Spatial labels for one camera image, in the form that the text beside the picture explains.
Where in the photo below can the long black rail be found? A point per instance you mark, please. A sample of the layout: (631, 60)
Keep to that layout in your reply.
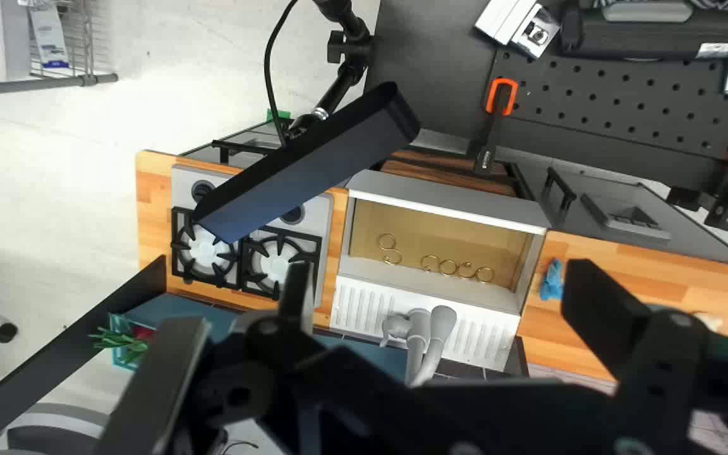
(52, 357)

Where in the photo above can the dark grey platform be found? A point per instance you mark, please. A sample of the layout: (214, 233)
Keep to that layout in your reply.
(684, 232)

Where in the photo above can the small green clip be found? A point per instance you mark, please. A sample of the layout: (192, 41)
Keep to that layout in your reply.
(277, 118)

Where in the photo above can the black pegboard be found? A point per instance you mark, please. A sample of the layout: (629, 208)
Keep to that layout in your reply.
(626, 109)

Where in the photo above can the white dish rack box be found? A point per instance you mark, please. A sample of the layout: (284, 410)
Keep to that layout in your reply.
(430, 292)

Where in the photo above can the black equipment box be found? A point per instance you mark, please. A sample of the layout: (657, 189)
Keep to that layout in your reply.
(659, 29)

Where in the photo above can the black flat bracket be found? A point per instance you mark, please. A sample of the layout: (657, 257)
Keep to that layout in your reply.
(626, 222)

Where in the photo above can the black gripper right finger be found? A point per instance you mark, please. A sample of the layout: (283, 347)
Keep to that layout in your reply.
(657, 371)

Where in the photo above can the grey toy stove top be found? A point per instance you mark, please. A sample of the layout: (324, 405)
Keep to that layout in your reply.
(317, 222)

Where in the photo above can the silver aluminium profile piece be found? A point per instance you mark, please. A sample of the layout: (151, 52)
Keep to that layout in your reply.
(516, 24)

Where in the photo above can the teal green toy item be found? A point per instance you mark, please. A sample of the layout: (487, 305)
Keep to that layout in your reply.
(127, 344)

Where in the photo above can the grey toy faucet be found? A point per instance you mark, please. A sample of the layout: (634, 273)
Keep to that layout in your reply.
(418, 333)

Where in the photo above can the black burner grate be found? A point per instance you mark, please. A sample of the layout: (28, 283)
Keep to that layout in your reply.
(252, 263)
(186, 253)

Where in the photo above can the white carton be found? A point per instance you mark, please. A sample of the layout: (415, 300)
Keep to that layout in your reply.
(49, 38)

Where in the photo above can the dark grey panel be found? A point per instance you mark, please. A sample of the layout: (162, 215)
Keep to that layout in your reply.
(430, 60)

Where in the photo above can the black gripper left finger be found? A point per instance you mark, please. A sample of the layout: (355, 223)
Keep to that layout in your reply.
(157, 388)

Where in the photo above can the black angle bracket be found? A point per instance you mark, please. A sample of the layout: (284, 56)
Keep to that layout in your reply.
(557, 199)

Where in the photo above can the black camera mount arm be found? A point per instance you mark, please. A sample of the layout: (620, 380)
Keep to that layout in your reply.
(342, 65)

